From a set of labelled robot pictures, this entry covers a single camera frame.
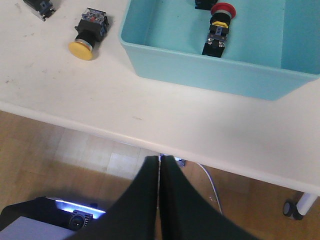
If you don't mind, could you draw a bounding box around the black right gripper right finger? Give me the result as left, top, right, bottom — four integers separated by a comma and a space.
159, 155, 256, 240

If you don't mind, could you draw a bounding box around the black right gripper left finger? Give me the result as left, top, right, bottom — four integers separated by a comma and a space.
68, 155, 159, 240

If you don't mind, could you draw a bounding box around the red push button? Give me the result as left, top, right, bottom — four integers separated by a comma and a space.
202, 2, 236, 58

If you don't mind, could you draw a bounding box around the yellow push button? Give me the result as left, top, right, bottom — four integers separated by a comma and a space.
68, 7, 109, 61
194, 0, 218, 11

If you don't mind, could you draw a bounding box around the light blue plastic box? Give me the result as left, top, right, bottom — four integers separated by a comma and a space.
119, 0, 320, 100

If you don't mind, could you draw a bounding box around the white table leg with caster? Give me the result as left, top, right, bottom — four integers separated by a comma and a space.
282, 192, 319, 221

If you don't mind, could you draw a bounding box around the lying yellow push button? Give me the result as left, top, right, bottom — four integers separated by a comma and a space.
68, 7, 109, 61

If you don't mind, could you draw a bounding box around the centre green push button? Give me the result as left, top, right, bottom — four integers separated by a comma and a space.
23, 0, 56, 22

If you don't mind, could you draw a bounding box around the white cable on floor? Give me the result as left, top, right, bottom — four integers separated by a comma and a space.
159, 153, 223, 216

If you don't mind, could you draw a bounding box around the black front camera device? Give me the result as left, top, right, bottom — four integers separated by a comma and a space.
0, 196, 106, 240

